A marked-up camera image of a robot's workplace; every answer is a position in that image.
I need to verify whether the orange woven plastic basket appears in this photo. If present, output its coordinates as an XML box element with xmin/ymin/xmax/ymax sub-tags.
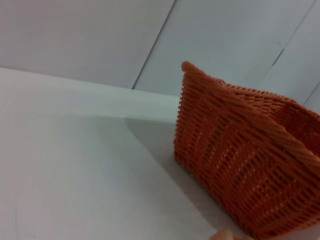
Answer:
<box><xmin>173</xmin><ymin>61</ymin><xmax>320</xmax><ymax>240</ymax></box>

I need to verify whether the orange striped bread roll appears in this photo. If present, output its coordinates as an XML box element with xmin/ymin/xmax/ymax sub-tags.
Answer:
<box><xmin>208</xmin><ymin>228</ymin><xmax>238</xmax><ymax>240</ymax></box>

